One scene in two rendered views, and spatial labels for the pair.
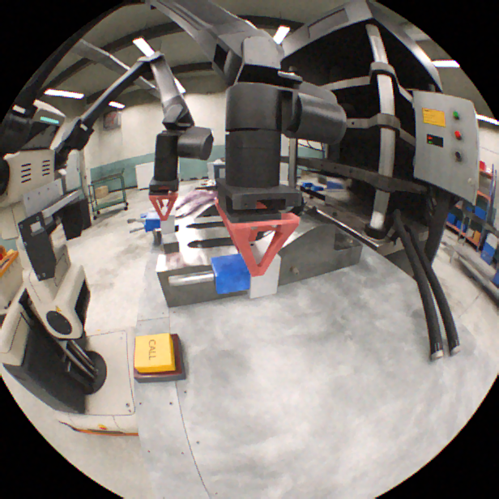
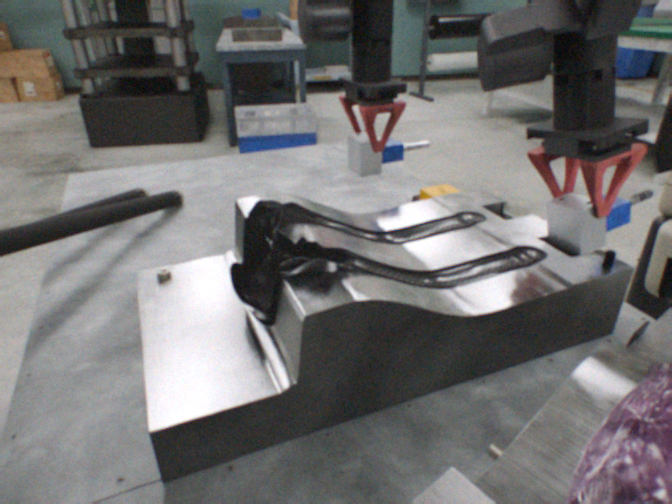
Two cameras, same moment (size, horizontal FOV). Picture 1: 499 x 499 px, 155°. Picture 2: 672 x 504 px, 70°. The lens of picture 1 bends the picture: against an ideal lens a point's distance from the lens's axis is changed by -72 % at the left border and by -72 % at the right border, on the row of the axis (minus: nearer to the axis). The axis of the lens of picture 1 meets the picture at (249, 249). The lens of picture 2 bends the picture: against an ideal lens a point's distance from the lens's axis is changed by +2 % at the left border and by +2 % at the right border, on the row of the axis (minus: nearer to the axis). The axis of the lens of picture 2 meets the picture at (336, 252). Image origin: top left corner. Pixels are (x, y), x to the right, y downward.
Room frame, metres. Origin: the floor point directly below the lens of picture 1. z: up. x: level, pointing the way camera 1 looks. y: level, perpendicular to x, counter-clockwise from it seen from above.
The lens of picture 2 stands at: (0.93, -0.10, 1.15)
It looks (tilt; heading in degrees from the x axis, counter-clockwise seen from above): 29 degrees down; 177
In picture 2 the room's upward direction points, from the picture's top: 1 degrees counter-clockwise
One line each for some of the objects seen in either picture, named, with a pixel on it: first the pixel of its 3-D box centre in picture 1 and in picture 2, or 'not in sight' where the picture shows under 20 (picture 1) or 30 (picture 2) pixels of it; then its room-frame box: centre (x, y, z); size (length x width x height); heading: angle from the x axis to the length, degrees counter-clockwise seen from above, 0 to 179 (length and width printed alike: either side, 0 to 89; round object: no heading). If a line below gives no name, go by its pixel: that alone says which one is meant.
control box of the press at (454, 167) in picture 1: (424, 264); not in sight; (0.49, -0.76, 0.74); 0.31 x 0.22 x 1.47; 19
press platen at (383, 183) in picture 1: (347, 175); not in sight; (1.30, -0.68, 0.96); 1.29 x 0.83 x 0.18; 19
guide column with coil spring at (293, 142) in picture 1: (293, 148); not in sight; (1.36, -0.30, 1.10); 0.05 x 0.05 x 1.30
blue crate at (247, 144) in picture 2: not in sight; (276, 141); (-2.88, -0.35, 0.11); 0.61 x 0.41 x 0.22; 97
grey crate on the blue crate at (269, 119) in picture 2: not in sight; (275, 119); (-2.88, -0.35, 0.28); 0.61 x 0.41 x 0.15; 97
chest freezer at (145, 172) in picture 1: (158, 173); not in sight; (6.74, 3.27, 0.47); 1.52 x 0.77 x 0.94; 97
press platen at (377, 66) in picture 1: (348, 109); not in sight; (1.29, -0.68, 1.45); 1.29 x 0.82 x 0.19; 19
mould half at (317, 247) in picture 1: (262, 233); (370, 274); (0.46, -0.03, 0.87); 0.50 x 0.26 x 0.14; 109
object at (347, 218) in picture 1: (342, 200); not in sight; (1.31, -0.67, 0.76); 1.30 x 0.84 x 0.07; 19
